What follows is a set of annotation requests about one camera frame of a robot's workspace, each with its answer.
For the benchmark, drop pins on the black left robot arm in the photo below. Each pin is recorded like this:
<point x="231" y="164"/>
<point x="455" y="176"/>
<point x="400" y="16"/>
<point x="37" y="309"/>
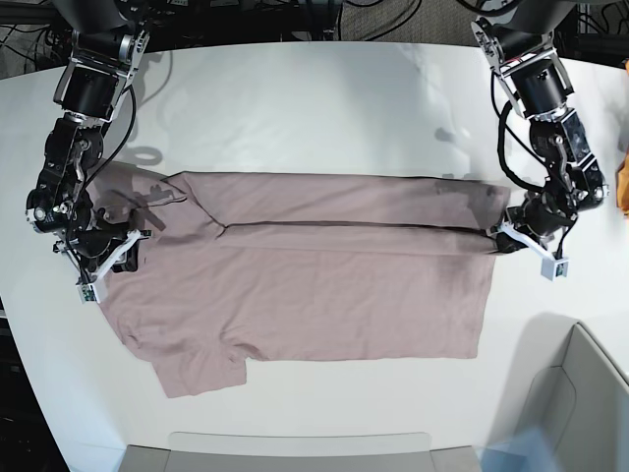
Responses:
<point x="517" y="40"/>

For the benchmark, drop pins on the grey bin right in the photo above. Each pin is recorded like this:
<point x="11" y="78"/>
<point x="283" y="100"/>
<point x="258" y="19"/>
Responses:
<point x="581" y="406"/>

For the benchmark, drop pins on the orange cloth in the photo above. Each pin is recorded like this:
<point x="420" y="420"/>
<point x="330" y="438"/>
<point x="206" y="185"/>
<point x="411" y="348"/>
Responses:
<point x="622" y="186"/>

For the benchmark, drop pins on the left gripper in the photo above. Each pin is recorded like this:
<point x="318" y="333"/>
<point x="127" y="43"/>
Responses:
<point x="531" y="225"/>

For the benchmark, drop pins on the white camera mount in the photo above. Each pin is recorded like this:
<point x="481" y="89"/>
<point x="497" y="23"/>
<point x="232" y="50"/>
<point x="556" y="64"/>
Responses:
<point x="98" y="275"/>
<point x="540" y="251"/>

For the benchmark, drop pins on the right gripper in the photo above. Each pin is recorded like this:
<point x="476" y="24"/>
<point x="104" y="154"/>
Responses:
<point x="89" y="249"/>

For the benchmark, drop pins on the mauve T-shirt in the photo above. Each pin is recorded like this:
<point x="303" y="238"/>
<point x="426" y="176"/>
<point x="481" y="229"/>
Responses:
<point x="296" y="267"/>

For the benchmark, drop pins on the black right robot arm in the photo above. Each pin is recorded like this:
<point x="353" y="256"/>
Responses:
<point x="108" y="42"/>

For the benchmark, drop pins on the blue cloth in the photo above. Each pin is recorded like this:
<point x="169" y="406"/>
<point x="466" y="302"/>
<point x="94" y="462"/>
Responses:
<point x="527" y="451"/>

